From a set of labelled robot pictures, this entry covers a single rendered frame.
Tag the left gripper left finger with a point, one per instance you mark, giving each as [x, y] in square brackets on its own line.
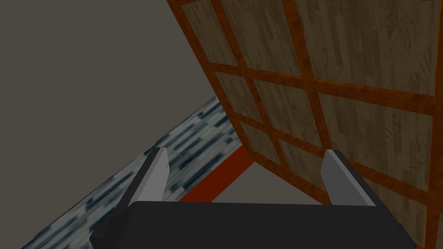
[152, 180]

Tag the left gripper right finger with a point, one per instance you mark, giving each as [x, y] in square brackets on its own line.
[342, 183]

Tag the brown panelled wooden door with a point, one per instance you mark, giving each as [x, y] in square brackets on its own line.
[311, 79]

